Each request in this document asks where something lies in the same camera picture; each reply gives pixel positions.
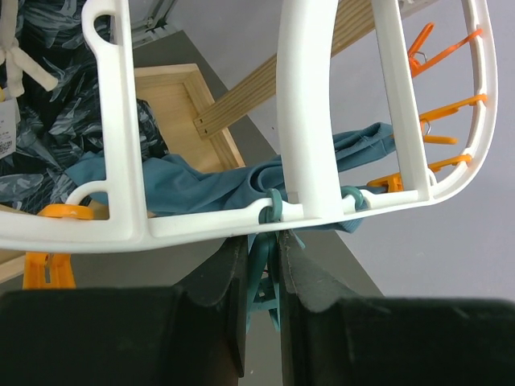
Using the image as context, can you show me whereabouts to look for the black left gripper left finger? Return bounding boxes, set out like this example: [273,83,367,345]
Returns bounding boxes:
[1,236,248,385]

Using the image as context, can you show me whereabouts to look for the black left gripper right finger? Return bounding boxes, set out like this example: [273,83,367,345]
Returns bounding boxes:
[278,231,514,385]

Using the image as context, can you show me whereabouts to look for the teal clothes clip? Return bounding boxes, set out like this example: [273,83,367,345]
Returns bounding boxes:
[245,187,285,333]

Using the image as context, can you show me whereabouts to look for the white round clip hanger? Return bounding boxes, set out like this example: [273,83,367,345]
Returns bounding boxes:
[1,1,498,253]

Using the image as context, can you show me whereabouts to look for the teal blue garment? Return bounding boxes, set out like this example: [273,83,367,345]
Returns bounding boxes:
[64,121,399,235]

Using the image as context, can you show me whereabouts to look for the orange clothes clip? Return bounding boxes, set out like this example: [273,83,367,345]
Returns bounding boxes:
[23,203,94,290]

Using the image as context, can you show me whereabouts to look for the dark leaf-print shorts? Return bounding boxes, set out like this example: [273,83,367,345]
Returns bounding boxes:
[0,0,170,210]

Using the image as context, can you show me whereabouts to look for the wooden rack frame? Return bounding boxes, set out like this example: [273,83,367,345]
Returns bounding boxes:
[0,0,411,284]

